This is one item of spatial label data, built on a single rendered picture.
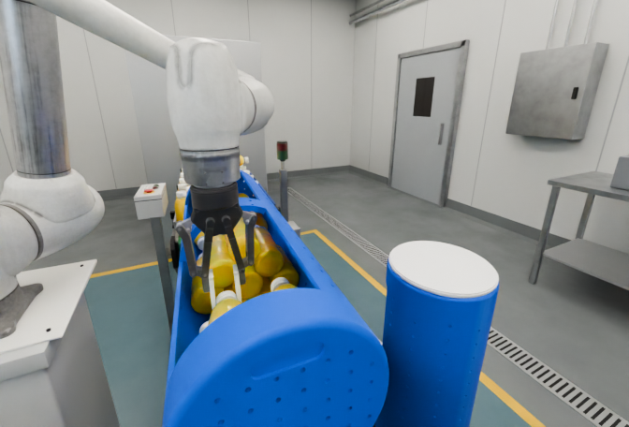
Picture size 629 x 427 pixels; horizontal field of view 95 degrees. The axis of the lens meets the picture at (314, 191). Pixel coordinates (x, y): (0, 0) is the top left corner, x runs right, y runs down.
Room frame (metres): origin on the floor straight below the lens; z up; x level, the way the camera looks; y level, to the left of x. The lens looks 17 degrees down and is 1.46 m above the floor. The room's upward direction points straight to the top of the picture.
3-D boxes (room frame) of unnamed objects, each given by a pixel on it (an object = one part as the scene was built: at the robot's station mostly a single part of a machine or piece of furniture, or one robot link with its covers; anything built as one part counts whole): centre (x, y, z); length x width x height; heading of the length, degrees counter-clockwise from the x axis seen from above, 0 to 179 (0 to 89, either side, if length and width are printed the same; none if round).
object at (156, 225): (1.22, 0.72, 0.50); 0.04 x 0.04 x 1.00; 22
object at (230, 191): (0.46, 0.17, 1.29); 0.08 x 0.07 x 0.09; 111
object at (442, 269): (0.71, -0.35, 1.03); 0.28 x 0.28 x 0.01
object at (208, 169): (0.46, 0.17, 1.36); 0.09 x 0.09 x 0.06
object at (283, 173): (1.62, 0.18, 0.55); 0.04 x 0.04 x 1.10; 22
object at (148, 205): (1.22, 0.72, 1.05); 0.20 x 0.10 x 0.10; 22
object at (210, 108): (0.47, 0.16, 1.47); 0.13 x 0.11 x 0.16; 171
